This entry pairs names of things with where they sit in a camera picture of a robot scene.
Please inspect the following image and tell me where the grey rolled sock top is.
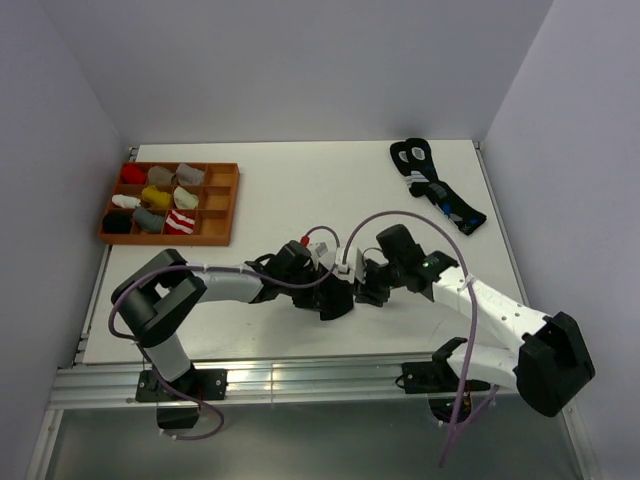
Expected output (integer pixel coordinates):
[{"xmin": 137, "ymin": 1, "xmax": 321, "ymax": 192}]
[{"xmin": 176, "ymin": 163, "xmax": 205, "ymax": 186}]

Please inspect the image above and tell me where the taupe rolled sock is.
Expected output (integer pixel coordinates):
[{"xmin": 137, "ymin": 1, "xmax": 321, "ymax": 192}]
[{"xmin": 147, "ymin": 165, "xmax": 176, "ymax": 186}]

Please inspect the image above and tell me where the aluminium rail frame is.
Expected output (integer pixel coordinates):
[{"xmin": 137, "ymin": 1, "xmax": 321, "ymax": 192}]
[{"xmin": 29, "ymin": 144, "xmax": 601, "ymax": 480}]

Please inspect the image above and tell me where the cream rolled sock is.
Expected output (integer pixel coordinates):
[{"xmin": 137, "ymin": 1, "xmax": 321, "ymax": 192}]
[{"xmin": 173, "ymin": 187, "xmax": 199, "ymax": 210}]

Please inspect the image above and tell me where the red rolled sock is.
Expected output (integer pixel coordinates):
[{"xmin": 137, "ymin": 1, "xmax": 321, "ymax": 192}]
[{"xmin": 120, "ymin": 164, "xmax": 147, "ymax": 185}]

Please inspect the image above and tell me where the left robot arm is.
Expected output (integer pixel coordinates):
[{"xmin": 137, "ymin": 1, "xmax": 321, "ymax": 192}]
[{"xmin": 111, "ymin": 240, "xmax": 354, "ymax": 399}]

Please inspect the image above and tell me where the dark grey rolled sock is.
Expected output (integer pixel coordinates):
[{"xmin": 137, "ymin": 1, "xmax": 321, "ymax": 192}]
[{"xmin": 132, "ymin": 207, "xmax": 164, "ymax": 234}]

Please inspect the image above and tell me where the orange compartment tray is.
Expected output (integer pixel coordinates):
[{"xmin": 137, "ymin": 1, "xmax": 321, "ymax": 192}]
[{"xmin": 99, "ymin": 161, "xmax": 240, "ymax": 246}]

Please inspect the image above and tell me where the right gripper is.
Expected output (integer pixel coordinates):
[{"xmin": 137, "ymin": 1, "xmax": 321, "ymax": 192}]
[{"xmin": 350, "ymin": 257, "xmax": 405, "ymax": 308}]

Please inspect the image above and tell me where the white rolled sock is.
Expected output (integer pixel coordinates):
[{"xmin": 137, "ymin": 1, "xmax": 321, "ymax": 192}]
[{"xmin": 111, "ymin": 194, "xmax": 142, "ymax": 209}]

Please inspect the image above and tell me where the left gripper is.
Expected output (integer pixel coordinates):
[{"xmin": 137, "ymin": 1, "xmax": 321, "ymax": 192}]
[{"xmin": 281, "ymin": 266, "xmax": 331, "ymax": 313}]

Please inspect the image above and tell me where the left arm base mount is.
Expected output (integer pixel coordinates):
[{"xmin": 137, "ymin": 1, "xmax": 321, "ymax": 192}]
[{"xmin": 134, "ymin": 367, "xmax": 227, "ymax": 433}]

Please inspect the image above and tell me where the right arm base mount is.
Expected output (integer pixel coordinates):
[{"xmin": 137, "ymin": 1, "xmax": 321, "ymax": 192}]
[{"xmin": 395, "ymin": 354, "xmax": 490, "ymax": 424}]

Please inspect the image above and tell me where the yellow rolled sock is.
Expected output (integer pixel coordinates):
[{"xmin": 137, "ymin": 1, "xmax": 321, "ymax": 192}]
[{"xmin": 141, "ymin": 185, "xmax": 172, "ymax": 209}]

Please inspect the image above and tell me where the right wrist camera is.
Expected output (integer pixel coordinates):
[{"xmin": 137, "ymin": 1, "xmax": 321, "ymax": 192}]
[{"xmin": 334, "ymin": 247, "xmax": 365, "ymax": 284}]

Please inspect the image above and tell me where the red white striped sock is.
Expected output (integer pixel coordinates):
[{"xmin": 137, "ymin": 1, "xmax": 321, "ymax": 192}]
[{"xmin": 164, "ymin": 210, "xmax": 196, "ymax": 235}]

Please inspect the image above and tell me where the black rolled sock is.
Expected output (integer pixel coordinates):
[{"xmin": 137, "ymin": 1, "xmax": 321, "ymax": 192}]
[{"xmin": 102, "ymin": 211, "xmax": 132, "ymax": 235}]

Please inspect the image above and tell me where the black patterned sock pair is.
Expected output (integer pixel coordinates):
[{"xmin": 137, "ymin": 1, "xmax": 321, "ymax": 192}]
[{"xmin": 389, "ymin": 138, "xmax": 487, "ymax": 236}]

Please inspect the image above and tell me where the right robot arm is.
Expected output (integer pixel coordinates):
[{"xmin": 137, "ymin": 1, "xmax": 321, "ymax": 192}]
[{"xmin": 347, "ymin": 224, "xmax": 595, "ymax": 417}]

